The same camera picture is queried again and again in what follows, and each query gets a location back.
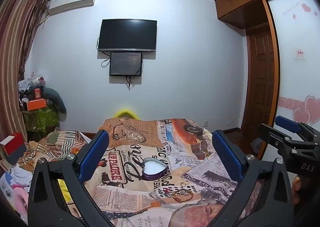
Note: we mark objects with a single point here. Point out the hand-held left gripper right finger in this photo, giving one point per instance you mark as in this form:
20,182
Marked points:
226,149

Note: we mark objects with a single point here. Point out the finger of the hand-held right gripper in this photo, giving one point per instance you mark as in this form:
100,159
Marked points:
273,134
290,123

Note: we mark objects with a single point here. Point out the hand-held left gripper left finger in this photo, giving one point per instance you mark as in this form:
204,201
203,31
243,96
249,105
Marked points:
96,148

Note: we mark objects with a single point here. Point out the purple heart-shaped tin box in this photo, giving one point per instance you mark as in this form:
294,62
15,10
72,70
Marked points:
153,168

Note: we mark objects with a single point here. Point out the dark beaded jewelry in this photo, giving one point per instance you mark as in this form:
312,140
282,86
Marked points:
166,192

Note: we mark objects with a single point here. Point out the person's right hand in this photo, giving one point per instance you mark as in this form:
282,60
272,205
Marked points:
296,188

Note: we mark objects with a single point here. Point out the striped patterned cloth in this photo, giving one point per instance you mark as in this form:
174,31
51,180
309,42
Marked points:
60,143

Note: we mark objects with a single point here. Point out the white heart-patterned sliding door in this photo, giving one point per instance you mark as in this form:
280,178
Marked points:
296,84

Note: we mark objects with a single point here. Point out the newspaper printed blanket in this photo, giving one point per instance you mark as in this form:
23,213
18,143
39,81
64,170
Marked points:
140,137

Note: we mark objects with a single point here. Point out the yellow plastic object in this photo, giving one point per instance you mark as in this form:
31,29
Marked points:
125,113

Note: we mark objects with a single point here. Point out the yellow cloth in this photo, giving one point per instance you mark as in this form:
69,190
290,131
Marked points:
62,189

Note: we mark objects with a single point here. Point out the green cloth-covered table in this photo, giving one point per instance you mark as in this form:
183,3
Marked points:
41,119

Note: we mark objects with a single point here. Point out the orange box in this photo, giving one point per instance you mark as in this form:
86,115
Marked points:
36,104

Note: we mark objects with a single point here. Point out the red box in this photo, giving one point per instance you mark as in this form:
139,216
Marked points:
12,143

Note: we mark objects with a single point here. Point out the small black monitor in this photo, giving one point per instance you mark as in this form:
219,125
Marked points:
125,63

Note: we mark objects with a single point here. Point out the striped brown curtain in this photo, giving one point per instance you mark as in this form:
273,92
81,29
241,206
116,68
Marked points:
15,49

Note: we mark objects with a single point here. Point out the wooden wardrobe cabinet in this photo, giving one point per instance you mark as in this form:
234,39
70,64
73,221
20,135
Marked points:
237,4

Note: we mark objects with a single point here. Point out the white air conditioner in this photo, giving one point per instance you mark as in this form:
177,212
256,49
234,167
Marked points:
72,0

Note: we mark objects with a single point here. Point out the white wall socket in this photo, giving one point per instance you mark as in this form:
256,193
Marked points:
205,124

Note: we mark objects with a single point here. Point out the black wall television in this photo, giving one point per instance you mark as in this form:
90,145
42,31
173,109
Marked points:
128,34

